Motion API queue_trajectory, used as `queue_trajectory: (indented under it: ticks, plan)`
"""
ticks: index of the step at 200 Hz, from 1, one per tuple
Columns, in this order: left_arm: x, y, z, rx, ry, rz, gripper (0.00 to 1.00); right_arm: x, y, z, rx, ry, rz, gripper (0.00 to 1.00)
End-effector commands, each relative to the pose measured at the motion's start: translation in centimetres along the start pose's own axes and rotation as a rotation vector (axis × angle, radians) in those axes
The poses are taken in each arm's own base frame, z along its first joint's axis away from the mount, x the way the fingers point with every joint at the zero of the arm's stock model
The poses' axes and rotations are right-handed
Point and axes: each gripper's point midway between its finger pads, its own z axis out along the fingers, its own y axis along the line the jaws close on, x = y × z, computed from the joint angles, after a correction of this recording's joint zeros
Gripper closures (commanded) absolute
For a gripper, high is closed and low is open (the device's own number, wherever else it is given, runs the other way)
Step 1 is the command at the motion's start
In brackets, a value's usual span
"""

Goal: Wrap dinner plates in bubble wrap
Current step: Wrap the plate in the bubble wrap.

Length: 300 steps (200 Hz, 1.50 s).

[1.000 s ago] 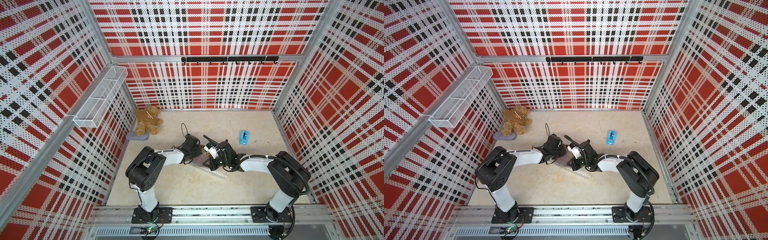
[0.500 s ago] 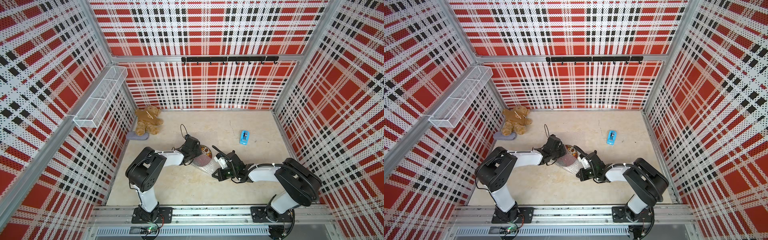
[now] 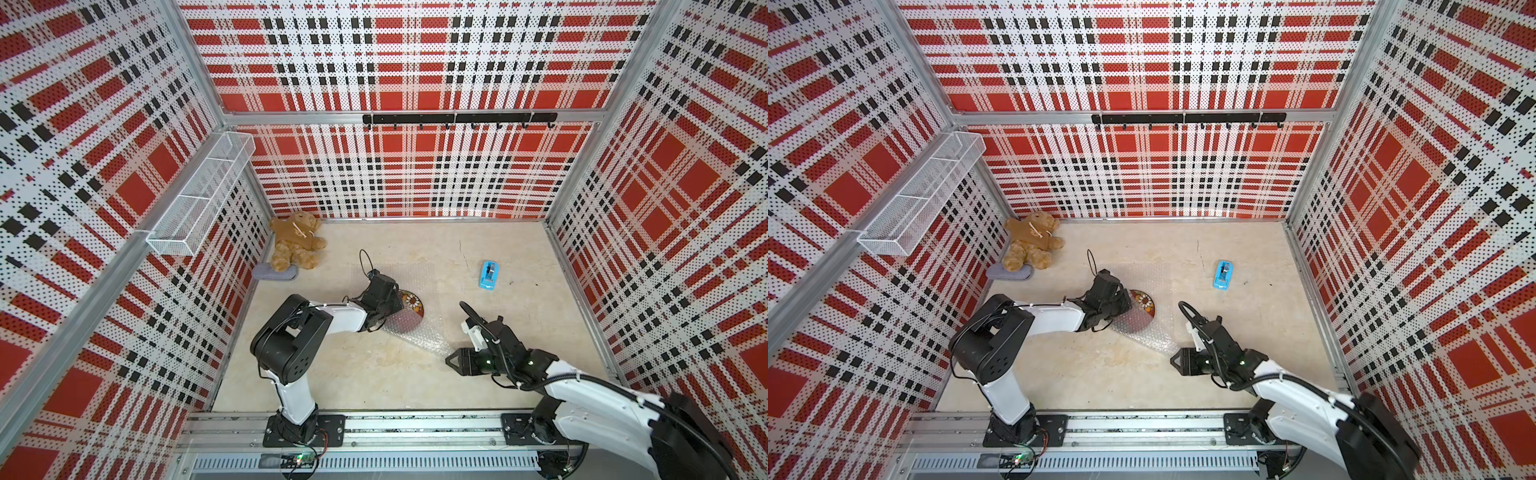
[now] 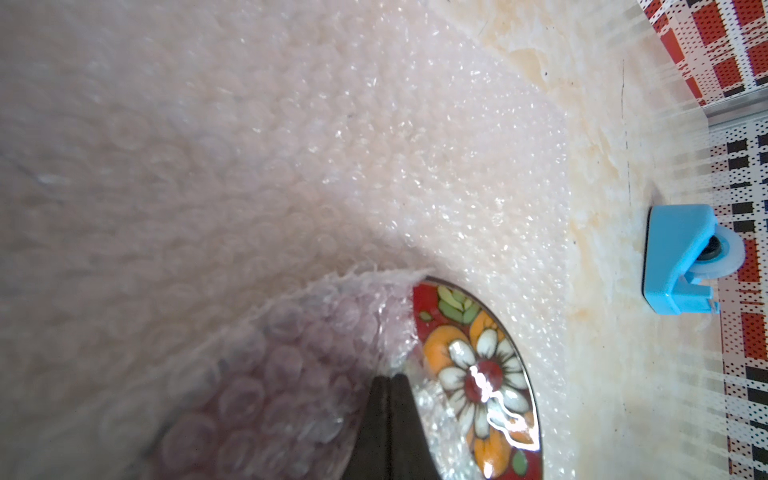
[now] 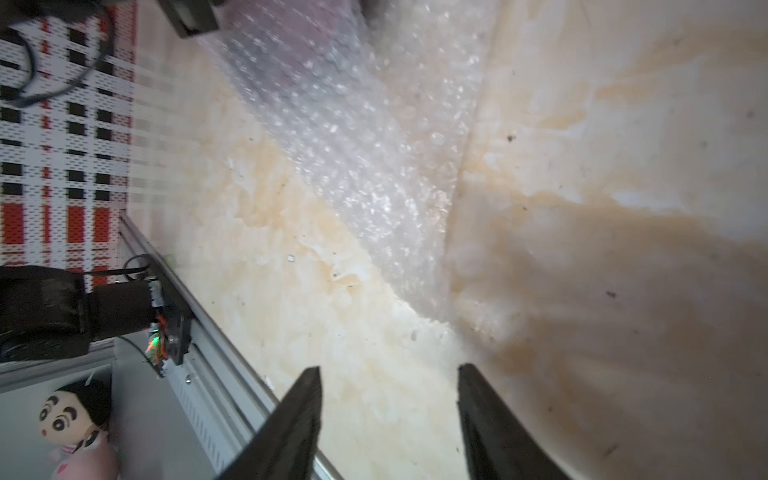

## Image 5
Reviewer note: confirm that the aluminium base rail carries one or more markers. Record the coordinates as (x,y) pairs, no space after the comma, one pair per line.
(224,400)

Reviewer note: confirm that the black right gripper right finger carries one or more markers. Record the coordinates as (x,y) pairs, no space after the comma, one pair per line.
(497,446)

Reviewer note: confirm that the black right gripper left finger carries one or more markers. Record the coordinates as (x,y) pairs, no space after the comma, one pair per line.
(286,444)

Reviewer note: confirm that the clear bubble wrap sheet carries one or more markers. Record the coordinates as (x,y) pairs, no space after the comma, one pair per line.
(373,101)

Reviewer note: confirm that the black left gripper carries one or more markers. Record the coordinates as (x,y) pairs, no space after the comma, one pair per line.
(190,18)

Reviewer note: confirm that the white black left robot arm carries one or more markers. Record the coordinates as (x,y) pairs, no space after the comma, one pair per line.
(47,313)

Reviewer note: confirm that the cartoon boy doll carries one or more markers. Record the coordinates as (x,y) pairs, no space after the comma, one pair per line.
(75,418)

